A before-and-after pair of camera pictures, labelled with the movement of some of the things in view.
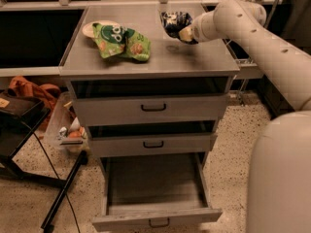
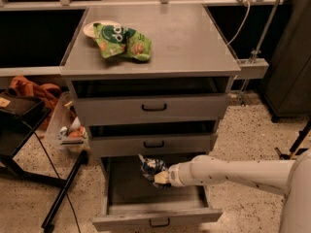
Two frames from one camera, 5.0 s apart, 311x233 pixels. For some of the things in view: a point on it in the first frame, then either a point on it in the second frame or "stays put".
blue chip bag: x=174 y=21 → x=152 y=167
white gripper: x=200 y=29 → x=174 y=176
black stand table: x=19 y=116 stays put
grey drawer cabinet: x=169 y=104 stays put
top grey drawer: x=102 y=101 stays put
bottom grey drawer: x=149 y=191 stays put
